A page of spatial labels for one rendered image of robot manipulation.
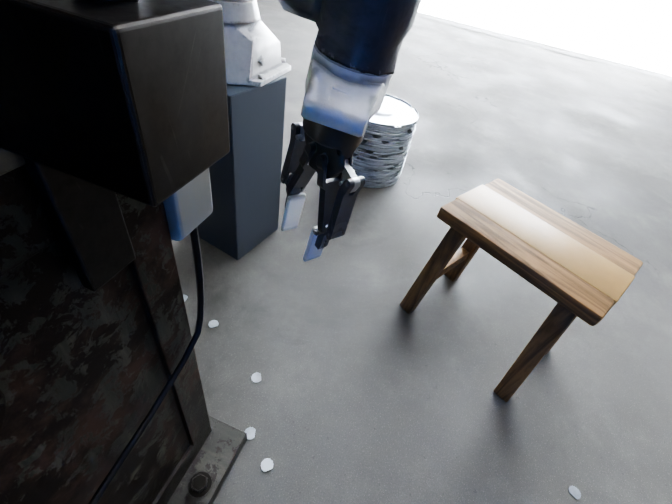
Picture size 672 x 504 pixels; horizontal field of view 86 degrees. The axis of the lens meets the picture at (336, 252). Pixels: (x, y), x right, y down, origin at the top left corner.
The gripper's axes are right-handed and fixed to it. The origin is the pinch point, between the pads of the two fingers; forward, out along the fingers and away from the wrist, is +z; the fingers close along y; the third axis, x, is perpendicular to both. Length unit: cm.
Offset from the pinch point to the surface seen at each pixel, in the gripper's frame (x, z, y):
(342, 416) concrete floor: -4.9, 35.5, -21.2
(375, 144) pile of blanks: -62, 21, 43
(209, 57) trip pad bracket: 21.5, -31.2, -14.0
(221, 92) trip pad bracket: 20.8, -29.5, -13.8
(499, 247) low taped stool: -34.4, 1.1, -16.3
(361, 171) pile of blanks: -61, 33, 44
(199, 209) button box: 18.0, -13.2, -4.6
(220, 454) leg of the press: 18.3, 34.7, -15.1
